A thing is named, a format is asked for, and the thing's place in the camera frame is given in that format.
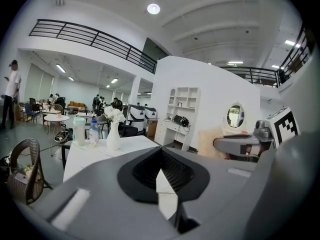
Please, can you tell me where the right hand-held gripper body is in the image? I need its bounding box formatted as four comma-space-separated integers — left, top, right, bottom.
240, 106, 301, 157

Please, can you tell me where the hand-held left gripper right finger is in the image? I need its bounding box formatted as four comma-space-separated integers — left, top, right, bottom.
161, 146, 258, 237

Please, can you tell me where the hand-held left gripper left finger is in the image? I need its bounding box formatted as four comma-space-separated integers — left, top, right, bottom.
32, 146, 180, 240

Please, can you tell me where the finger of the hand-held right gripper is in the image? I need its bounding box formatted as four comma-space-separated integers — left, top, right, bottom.
213, 133, 261, 157

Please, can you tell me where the cream fluffy brush piece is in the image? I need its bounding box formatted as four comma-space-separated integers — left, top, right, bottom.
197, 127, 227, 159

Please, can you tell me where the person's right hand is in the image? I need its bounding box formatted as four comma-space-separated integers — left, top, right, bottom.
226, 152, 259, 163

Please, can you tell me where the black balcony railing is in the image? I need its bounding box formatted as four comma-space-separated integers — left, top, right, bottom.
28, 18, 158, 75
219, 21, 313, 89

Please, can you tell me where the white shelf cabinet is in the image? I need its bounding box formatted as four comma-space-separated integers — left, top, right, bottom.
166, 86, 202, 125

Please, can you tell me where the white ceramic vase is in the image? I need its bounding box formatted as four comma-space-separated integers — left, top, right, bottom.
106, 120, 121, 152

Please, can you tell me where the clear bottle with blue cap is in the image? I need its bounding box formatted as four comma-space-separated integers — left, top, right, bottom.
89, 119, 100, 148

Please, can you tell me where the white desk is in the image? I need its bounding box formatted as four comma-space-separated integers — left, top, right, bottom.
154, 119, 191, 152

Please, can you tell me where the cup with teal lid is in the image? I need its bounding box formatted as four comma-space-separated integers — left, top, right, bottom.
72, 117, 87, 147

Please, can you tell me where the black office chair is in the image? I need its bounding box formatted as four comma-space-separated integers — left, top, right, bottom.
119, 123, 139, 138

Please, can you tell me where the small artificial flower bunch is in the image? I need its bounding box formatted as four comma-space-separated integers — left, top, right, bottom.
14, 163, 42, 185

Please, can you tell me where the grey chair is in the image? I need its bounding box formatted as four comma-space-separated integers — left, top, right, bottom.
96, 113, 111, 139

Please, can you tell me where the dark wicker chair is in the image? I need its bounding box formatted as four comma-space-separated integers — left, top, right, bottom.
6, 138, 54, 205

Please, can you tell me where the brown cardboard box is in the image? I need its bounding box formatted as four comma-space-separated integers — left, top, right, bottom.
146, 118, 159, 138

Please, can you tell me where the white flower bouquet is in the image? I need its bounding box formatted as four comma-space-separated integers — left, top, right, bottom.
103, 105, 127, 124

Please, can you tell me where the white and black mobile robot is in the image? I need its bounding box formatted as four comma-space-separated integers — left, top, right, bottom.
144, 106, 159, 121
126, 103, 146, 130

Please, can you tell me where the round white table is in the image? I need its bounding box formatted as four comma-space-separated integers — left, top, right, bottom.
43, 113, 71, 157

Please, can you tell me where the round ceiling light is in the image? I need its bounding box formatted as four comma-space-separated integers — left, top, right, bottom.
146, 3, 161, 15

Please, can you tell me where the round wall mirror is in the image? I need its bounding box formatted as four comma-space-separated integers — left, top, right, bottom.
226, 102, 246, 129

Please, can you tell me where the black device with cables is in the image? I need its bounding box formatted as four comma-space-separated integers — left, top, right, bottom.
172, 114, 191, 129

